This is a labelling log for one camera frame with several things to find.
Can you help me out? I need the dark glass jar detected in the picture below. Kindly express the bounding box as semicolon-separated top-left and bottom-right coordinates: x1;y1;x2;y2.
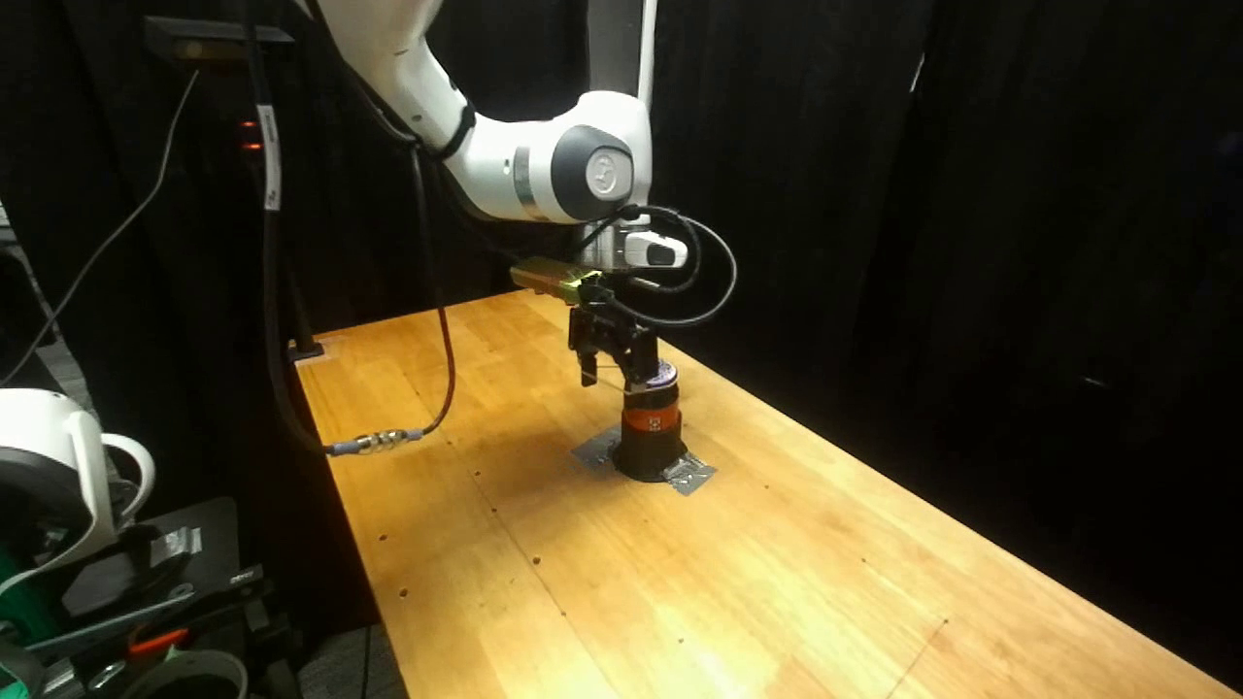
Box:
609;366;689;480

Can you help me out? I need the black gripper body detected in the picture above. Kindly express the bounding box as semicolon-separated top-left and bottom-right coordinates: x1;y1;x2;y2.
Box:
569;308;658;367

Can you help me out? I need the white vertical pole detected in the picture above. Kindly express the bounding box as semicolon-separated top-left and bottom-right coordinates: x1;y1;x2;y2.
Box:
636;0;659;106

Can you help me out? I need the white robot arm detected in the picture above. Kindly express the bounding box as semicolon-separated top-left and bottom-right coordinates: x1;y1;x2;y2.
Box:
298;0;651;271

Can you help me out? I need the grey tape roll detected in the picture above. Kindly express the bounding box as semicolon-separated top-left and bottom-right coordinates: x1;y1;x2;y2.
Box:
122;647;247;699

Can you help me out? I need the white mug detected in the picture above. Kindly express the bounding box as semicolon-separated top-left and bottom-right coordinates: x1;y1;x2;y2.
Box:
0;387;154;580

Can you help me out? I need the black cable with connector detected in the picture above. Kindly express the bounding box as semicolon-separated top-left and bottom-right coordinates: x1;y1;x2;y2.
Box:
323;139;462;459

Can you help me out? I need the black equipment cart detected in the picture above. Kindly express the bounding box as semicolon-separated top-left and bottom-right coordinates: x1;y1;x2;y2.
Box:
0;497;302;699

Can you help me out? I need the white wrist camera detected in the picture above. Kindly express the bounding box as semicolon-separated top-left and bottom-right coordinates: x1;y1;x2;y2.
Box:
605;224;689;271

